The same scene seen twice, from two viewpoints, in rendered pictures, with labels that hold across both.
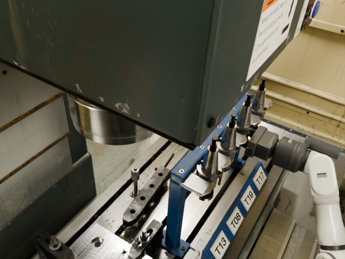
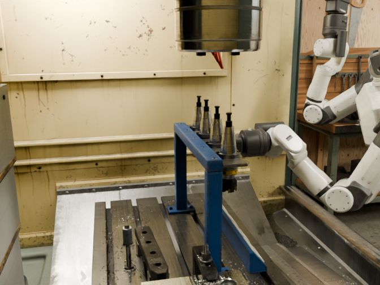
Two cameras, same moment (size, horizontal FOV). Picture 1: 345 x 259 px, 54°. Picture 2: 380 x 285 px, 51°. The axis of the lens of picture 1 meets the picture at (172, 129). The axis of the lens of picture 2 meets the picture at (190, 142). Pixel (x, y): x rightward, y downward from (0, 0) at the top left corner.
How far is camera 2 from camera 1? 72 cm
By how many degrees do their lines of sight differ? 44
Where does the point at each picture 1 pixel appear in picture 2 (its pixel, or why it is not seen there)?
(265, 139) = not seen: hidden behind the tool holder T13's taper
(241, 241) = (257, 246)
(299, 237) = (270, 250)
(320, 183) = (292, 143)
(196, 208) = not seen: hidden behind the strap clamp
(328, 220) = (312, 169)
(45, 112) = (7, 184)
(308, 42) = (181, 92)
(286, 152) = (254, 136)
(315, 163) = (280, 132)
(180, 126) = not seen: outside the picture
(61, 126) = (16, 211)
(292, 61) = (173, 113)
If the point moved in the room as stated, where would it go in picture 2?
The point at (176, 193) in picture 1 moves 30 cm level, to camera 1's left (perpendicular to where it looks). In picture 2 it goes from (216, 186) to (108, 223)
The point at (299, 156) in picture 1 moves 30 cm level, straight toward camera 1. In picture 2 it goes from (265, 134) to (317, 162)
